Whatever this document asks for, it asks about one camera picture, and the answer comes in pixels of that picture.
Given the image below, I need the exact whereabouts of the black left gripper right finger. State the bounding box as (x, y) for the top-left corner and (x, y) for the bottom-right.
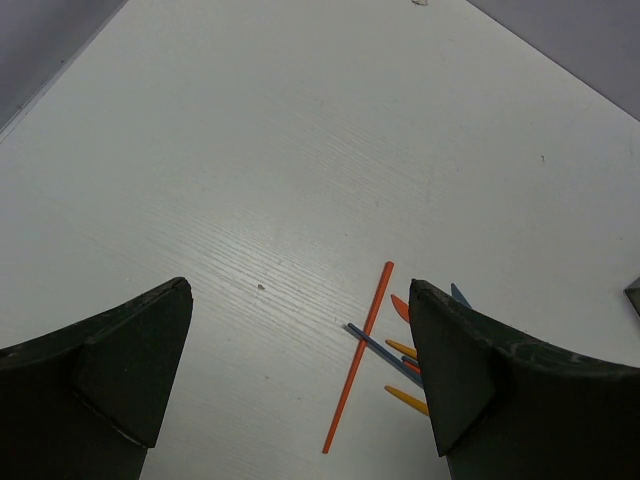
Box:
(409, 280), (639, 479)

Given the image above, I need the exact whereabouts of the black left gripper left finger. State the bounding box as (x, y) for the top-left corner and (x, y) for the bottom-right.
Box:
(1, 277), (193, 479)

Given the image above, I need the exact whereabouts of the orange chopstick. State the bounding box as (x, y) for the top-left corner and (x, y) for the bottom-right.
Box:
(321, 261), (395, 455)
(403, 360), (421, 375)

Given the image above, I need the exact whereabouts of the blue plastic knife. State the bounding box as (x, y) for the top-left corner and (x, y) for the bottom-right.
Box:
(450, 283), (471, 309)

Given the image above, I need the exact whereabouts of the orange plastic knife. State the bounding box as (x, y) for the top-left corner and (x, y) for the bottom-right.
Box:
(390, 294), (410, 323)

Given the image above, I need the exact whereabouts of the smoky grey plastic container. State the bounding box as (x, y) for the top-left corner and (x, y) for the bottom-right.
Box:
(624, 278), (640, 317)

